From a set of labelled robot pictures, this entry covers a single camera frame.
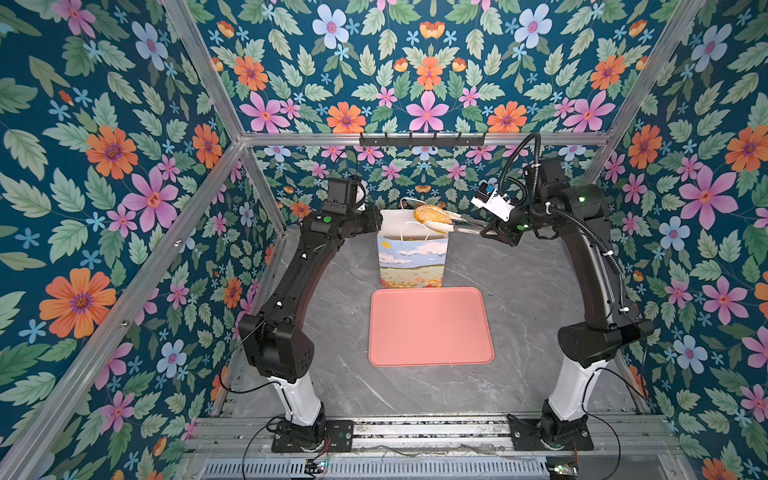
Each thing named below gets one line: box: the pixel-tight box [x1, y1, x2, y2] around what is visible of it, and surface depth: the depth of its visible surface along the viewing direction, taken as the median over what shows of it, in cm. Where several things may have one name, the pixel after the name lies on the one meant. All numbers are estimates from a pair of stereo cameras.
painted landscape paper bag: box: [377, 198, 449, 289], surface depth 90 cm
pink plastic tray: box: [368, 286, 495, 367], surface depth 96 cm
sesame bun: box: [413, 204, 453, 224], surface depth 79 cm
